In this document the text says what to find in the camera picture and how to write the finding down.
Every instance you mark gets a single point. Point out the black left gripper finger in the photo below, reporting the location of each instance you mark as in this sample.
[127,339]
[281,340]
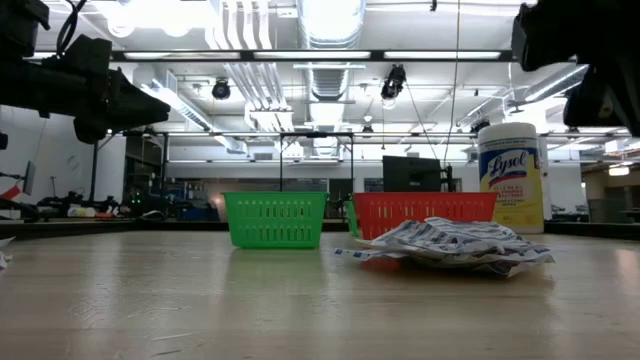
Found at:
[140,107]

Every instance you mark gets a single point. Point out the white red-print packet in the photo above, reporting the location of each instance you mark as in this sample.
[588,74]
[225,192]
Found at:
[2,260]
[4,241]

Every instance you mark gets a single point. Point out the white blue-striped bandage wrapper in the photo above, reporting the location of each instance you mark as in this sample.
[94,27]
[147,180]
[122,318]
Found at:
[500,260]
[490,232]
[425,235]
[360,254]

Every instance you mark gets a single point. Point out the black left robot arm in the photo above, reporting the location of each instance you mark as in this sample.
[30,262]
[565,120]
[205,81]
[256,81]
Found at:
[20,25]

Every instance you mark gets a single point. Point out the black background robot arm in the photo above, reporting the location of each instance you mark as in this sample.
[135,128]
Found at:
[75,202]

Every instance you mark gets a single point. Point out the white LED light bar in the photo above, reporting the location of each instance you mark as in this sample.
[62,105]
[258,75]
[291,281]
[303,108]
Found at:
[42,55]
[440,55]
[150,55]
[325,55]

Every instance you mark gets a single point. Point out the dark equipment rack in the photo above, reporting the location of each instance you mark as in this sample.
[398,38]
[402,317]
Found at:
[145,165]

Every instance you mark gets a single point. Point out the Lysol wipes canister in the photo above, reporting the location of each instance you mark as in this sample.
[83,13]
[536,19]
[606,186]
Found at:
[510,170]

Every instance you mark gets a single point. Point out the blue box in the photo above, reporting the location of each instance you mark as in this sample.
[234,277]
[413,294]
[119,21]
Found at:
[200,211]

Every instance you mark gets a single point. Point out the green plastic basket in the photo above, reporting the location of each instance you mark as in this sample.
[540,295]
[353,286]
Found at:
[275,215]
[351,217]

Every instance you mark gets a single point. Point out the black computer monitor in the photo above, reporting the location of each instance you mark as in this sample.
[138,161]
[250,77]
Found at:
[410,172]

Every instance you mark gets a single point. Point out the red plastic basket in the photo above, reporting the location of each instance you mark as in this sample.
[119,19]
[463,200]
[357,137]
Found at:
[400,207]

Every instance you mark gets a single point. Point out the black mounted camera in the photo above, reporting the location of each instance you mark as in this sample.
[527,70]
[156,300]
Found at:
[221,90]

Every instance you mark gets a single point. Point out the black background rig frame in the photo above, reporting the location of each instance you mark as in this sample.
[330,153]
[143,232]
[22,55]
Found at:
[316,134]

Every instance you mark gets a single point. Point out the silver ceiling air duct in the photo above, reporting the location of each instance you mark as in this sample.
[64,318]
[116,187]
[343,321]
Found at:
[330,85]

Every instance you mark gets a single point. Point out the black overhead camera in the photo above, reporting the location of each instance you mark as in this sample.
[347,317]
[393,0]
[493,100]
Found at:
[392,82]

